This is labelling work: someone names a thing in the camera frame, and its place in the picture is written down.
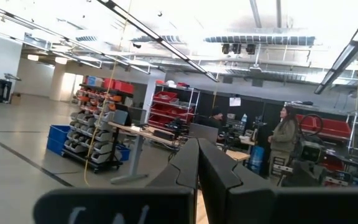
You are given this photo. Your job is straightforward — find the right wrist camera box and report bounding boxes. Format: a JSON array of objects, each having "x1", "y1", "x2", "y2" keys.
[{"x1": 300, "y1": 141, "x2": 323, "y2": 162}]

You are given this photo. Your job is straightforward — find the blue water jug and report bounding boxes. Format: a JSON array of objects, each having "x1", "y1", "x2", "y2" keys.
[{"x1": 249, "y1": 145, "x2": 265, "y2": 175}]

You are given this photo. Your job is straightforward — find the wire shelf with red bins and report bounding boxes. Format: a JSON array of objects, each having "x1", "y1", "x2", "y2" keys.
[{"x1": 147, "y1": 83, "x2": 201, "y2": 133}]

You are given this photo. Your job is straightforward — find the shelf with orange bins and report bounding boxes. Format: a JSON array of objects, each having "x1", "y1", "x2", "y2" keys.
[{"x1": 76, "y1": 75, "x2": 135, "y2": 125}]

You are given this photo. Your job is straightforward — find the black hose loop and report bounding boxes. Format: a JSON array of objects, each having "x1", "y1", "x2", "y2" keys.
[{"x1": 299, "y1": 113, "x2": 324, "y2": 137}]

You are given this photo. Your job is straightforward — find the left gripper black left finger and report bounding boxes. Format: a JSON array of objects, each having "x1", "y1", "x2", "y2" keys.
[{"x1": 146, "y1": 138, "x2": 200, "y2": 191}]

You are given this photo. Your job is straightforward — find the silver ceiling duct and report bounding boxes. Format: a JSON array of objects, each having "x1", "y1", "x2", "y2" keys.
[{"x1": 203, "y1": 35, "x2": 317, "y2": 46}]

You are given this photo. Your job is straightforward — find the grey laptop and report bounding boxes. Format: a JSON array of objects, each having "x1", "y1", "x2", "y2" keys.
[{"x1": 188, "y1": 123, "x2": 219, "y2": 144}]

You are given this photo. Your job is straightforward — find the red storage bins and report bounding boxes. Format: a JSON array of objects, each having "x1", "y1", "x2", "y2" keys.
[{"x1": 296, "y1": 114, "x2": 352, "y2": 144}]

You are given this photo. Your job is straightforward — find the black linear ceiling light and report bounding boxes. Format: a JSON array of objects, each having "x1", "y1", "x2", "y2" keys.
[
  {"x1": 314, "y1": 0, "x2": 358, "y2": 95},
  {"x1": 96, "y1": 0, "x2": 219, "y2": 83}
]

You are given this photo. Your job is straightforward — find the yellow hanging cord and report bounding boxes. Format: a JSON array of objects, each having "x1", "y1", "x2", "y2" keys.
[{"x1": 83, "y1": 0, "x2": 134, "y2": 187}]

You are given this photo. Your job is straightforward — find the wooden standing desk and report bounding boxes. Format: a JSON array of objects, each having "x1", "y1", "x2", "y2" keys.
[{"x1": 107, "y1": 120, "x2": 180, "y2": 185}]

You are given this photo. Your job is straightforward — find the grey bin rack cart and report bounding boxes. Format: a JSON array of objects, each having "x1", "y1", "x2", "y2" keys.
[{"x1": 61, "y1": 104, "x2": 124, "y2": 174}]

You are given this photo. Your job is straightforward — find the person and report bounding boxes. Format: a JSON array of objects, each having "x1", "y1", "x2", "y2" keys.
[
  {"x1": 194, "y1": 106, "x2": 227, "y2": 138},
  {"x1": 267, "y1": 105, "x2": 300, "y2": 179}
]

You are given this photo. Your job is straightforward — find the blue plastic crate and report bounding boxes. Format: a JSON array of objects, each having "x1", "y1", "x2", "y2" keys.
[
  {"x1": 114, "y1": 142, "x2": 132, "y2": 162},
  {"x1": 46, "y1": 124, "x2": 71, "y2": 156}
]

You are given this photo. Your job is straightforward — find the white column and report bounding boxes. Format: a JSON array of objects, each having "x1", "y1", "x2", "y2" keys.
[{"x1": 142, "y1": 73, "x2": 167, "y2": 125}]

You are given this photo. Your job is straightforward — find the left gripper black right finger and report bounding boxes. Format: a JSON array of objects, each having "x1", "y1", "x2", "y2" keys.
[{"x1": 197, "y1": 138, "x2": 276, "y2": 224}]

